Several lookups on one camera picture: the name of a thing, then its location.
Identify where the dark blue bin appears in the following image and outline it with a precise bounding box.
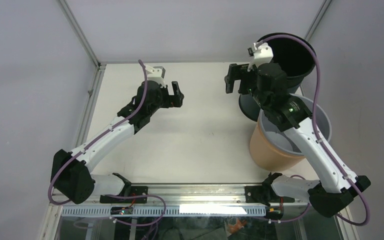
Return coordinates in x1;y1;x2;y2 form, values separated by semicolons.
238;94;261;122

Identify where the black ribbed bin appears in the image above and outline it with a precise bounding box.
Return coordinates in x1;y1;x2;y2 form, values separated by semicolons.
258;32;316;94

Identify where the grey plastic bin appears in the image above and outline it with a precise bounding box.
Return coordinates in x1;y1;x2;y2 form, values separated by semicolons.
257;104;332;156

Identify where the orange capybara bin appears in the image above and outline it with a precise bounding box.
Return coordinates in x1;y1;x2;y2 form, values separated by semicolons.
249;124;305;172

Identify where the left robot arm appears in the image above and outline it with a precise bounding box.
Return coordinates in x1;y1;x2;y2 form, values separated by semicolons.
48;80;185;205

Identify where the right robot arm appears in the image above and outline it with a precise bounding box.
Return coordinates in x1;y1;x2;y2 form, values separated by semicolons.
224;63;371;218

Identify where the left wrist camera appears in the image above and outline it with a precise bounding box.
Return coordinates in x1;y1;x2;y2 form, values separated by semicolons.
145;65;166;88

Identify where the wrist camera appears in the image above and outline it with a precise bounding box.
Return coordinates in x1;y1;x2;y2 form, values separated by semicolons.
247;42;274;72
145;65;166;88

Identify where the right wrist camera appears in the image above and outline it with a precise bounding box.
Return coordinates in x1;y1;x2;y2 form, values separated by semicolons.
247;42;274;72

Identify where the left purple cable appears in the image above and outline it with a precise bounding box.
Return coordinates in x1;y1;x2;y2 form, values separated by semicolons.
47;59;148;206

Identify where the purple cable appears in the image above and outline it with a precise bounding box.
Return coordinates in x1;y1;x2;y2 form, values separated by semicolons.
47;59;148;206
256;34;371;227

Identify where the aluminium mounting rail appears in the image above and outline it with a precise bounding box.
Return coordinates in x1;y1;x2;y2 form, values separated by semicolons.
51;183;305;206

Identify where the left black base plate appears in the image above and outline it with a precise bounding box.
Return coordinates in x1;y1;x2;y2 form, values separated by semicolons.
99;185;149;204

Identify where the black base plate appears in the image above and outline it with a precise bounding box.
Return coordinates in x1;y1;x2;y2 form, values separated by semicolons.
99;185;149;204
244;185;295;206

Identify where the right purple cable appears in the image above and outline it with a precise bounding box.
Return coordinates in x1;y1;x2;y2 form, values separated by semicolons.
256;34;371;227

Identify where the white slotted cable duct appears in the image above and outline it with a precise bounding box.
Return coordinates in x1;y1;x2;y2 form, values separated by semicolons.
61;203;266;218

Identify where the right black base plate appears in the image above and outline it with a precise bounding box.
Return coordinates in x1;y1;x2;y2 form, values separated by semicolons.
244;185;295;206

